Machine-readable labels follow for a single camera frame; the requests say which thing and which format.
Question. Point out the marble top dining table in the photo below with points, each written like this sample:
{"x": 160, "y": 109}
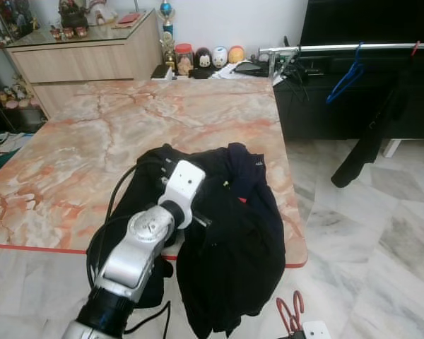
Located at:
{"x": 127, "y": 120}

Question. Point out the yellow round toy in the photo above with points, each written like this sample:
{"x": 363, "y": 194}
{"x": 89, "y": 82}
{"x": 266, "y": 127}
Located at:
{"x": 237, "y": 54}

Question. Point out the black round toy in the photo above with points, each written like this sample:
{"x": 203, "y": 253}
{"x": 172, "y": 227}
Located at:
{"x": 203, "y": 58}

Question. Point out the dark figurine statue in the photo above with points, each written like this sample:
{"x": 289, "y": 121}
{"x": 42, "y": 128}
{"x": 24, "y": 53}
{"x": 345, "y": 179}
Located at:
{"x": 73, "y": 14}

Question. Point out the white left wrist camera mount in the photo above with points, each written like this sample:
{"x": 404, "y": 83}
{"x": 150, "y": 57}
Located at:
{"x": 184, "y": 183}

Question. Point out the gold trophy blue ball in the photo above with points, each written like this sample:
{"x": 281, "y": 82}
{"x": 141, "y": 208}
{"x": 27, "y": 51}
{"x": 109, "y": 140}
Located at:
{"x": 167, "y": 8}

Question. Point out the small black box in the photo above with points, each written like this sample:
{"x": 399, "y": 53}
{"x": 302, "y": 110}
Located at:
{"x": 162, "y": 72}

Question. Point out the silver metal clothes rack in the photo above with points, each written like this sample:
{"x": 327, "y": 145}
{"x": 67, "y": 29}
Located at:
{"x": 318, "y": 48}

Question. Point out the navy blue garment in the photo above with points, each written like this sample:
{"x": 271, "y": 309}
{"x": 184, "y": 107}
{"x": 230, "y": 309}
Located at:
{"x": 251, "y": 166}

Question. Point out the light wooden sideboard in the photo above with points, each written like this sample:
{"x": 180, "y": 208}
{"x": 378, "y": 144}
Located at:
{"x": 78, "y": 63}

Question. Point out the white round toy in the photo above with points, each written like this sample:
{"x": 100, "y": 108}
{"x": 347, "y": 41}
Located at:
{"x": 220, "y": 56}

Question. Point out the white papers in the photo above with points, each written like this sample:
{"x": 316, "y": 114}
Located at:
{"x": 226, "y": 70}

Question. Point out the red flat box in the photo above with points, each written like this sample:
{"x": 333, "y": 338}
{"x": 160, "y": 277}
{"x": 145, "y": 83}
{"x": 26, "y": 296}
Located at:
{"x": 129, "y": 18}

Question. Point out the black TV console cabinet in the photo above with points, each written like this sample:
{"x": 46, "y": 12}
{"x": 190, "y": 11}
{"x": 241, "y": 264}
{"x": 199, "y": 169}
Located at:
{"x": 304, "y": 113}

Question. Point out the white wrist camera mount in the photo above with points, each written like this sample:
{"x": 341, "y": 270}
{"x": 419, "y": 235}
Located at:
{"x": 184, "y": 183}
{"x": 316, "y": 330}

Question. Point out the glass display cabinet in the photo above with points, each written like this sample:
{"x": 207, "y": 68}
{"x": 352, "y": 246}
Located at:
{"x": 7, "y": 21}

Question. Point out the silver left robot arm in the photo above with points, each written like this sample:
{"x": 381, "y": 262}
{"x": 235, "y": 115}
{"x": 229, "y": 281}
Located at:
{"x": 138, "y": 247}

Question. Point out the black flat television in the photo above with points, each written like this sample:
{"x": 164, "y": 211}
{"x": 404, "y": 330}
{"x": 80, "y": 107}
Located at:
{"x": 367, "y": 21}

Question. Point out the glass jar red lid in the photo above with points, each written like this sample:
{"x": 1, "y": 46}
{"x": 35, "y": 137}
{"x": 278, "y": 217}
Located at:
{"x": 185, "y": 62}

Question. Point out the red plastic hanger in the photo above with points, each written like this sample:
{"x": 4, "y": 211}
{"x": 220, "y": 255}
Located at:
{"x": 299, "y": 300}
{"x": 415, "y": 48}

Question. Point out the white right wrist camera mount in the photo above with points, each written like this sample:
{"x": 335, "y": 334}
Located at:
{"x": 316, "y": 330}

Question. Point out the black jacket green logo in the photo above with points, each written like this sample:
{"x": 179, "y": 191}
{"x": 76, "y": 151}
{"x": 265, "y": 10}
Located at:
{"x": 226, "y": 268}

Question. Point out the black wallet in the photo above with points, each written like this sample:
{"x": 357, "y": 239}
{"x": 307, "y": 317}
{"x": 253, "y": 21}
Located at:
{"x": 253, "y": 69}

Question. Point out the blue plastic hanger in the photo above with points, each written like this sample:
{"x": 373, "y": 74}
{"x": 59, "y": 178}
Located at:
{"x": 353, "y": 70}

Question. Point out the long black garment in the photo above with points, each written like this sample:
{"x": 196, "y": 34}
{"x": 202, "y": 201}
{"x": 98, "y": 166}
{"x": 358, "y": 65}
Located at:
{"x": 367, "y": 141}

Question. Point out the white figurine statue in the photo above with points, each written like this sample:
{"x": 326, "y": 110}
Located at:
{"x": 104, "y": 12}

